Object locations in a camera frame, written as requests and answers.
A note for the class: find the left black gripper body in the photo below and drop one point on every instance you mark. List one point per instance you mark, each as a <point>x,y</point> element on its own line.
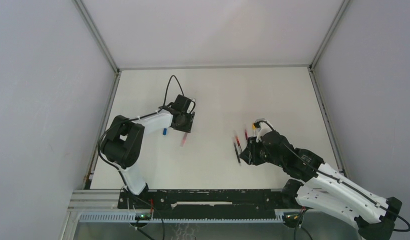
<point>186,123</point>

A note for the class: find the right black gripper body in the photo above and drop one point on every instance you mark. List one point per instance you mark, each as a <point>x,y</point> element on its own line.
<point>257,152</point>

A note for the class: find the pink gel pen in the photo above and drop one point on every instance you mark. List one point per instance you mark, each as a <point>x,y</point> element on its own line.
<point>184,139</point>

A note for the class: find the black gel pen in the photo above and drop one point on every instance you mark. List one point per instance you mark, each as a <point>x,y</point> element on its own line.
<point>236,153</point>

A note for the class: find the dark red gel pen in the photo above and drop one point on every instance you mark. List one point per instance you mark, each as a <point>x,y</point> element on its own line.
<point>237,141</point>

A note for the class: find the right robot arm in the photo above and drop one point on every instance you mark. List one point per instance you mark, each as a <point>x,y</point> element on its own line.
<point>315,184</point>

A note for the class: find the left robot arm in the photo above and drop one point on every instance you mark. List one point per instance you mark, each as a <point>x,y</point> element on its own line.
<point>120,145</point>

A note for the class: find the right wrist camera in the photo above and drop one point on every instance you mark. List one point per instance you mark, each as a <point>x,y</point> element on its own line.
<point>262,127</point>

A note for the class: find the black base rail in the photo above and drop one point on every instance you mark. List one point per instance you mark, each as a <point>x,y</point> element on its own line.
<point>208,202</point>

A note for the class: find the aluminium frame back rail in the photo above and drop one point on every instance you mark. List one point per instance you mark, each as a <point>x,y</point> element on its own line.
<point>216,67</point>

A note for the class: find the aluminium frame right post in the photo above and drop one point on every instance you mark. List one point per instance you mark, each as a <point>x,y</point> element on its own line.
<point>312,70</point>

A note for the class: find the aluminium frame post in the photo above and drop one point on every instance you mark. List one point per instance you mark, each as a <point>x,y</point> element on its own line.
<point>312,70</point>
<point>102,46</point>

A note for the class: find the aluminium frame left post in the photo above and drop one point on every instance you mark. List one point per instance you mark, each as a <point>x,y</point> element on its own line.
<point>102,46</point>

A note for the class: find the white cable tray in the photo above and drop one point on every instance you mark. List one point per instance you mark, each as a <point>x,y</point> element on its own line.
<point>141,217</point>

